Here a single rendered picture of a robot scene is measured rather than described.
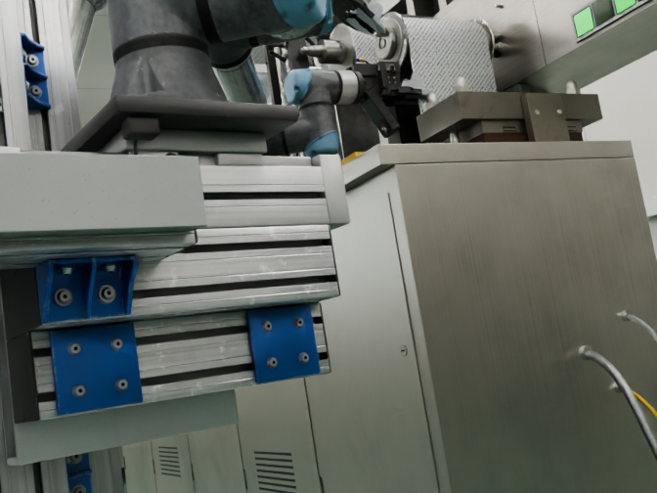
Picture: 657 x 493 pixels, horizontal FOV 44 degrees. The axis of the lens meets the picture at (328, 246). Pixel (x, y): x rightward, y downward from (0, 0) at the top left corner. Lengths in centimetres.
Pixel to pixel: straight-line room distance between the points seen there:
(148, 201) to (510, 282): 99
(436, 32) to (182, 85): 117
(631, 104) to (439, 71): 311
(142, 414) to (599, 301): 106
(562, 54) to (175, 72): 126
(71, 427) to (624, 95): 440
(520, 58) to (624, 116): 293
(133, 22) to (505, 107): 101
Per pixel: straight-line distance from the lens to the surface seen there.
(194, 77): 98
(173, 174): 79
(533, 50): 214
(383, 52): 203
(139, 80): 98
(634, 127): 502
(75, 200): 75
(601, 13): 198
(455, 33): 208
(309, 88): 177
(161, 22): 101
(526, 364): 163
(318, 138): 174
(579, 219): 178
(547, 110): 187
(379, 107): 185
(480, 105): 178
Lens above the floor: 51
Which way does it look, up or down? 8 degrees up
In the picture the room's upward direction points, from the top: 9 degrees counter-clockwise
